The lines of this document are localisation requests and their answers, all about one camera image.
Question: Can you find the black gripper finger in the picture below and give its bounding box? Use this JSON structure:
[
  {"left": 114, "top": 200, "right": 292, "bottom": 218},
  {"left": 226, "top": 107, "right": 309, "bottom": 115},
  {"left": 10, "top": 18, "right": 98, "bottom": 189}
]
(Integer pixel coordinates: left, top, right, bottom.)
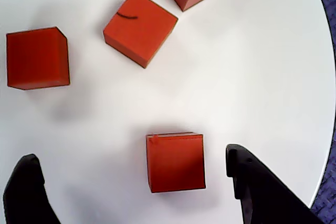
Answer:
[
  {"left": 2, "top": 153, "right": 63, "bottom": 224},
  {"left": 225, "top": 144, "right": 327, "bottom": 224}
]

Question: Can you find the red cube with dark mark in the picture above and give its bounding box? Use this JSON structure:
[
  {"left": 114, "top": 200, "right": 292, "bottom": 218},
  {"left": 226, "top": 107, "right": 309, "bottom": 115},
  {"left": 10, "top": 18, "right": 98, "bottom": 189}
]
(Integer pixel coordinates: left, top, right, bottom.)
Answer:
[{"left": 102, "top": 0, "right": 179, "bottom": 69}]

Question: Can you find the white round plate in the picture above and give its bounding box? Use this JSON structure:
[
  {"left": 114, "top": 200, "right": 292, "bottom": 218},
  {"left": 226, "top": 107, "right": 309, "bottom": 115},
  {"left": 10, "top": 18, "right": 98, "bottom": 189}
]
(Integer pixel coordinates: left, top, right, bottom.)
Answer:
[{"left": 0, "top": 0, "right": 336, "bottom": 224}]

